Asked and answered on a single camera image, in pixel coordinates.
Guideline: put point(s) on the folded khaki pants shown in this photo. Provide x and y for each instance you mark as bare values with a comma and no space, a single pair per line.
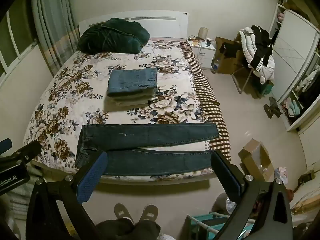
125,103

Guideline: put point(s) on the person's dark trouser legs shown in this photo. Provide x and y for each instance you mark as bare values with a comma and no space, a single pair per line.
125,230

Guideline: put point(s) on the white bed headboard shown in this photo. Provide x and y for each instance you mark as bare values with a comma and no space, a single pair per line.
162,26

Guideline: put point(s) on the white ribbed cloth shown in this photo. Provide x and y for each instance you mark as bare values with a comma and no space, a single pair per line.
18,205

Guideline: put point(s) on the dark blue jeans pants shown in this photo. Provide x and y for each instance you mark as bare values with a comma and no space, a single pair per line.
150,135

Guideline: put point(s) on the teal plastic basket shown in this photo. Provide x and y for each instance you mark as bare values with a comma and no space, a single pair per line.
265,88

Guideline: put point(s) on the metal folding chair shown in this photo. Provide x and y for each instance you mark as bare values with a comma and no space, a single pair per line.
241,80

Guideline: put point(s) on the dark green quilt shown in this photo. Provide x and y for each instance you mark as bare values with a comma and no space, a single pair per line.
112,37

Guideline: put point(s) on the beige table lamp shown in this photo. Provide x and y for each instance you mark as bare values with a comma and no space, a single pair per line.
203,33

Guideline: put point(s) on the plastic water bottle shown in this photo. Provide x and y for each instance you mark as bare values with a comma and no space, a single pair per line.
215,66

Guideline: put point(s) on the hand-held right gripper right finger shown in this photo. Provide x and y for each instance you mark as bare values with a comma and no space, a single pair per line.
226,176

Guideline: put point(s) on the window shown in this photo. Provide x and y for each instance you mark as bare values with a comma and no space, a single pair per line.
15,35

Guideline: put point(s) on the white nightstand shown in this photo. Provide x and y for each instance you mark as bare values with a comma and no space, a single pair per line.
207,57

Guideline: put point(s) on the black garment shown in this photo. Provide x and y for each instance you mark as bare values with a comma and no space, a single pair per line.
230,50

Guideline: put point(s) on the grey striped curtain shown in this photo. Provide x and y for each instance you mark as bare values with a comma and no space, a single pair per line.
52,25

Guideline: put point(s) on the teal folded garment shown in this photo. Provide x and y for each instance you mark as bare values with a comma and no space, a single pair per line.
294,108

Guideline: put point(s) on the white wardrobe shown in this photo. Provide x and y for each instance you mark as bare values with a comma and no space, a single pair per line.
290,45

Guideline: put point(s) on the teal storage rack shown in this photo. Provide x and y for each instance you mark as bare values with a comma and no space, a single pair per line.
210,225

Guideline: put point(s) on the open cardboard box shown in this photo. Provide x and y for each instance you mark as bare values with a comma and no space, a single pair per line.
252,160

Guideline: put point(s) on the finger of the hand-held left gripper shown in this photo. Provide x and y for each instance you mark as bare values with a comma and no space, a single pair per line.
27,151
5,145

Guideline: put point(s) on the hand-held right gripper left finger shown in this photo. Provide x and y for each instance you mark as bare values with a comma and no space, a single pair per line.
92,177

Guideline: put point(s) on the grey slipper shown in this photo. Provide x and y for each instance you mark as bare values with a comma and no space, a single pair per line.
123,213
148,213

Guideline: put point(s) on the chair piled with clothes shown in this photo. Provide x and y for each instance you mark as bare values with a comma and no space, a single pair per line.
247,47

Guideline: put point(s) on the dark floor object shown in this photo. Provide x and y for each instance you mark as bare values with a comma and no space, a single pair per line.
273,108

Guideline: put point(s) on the dark cup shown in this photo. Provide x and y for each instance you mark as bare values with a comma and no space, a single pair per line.
209,42

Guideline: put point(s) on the large brown cardboard box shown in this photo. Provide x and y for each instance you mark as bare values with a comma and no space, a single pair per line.
230,66

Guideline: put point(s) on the floral bed blanket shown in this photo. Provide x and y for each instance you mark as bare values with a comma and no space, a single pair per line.
75,85

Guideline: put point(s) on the brown checkered bed sheet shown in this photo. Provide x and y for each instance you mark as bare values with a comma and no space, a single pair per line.
202,85

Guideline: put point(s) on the black striped clothing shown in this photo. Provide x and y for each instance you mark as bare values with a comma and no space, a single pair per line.
262,42

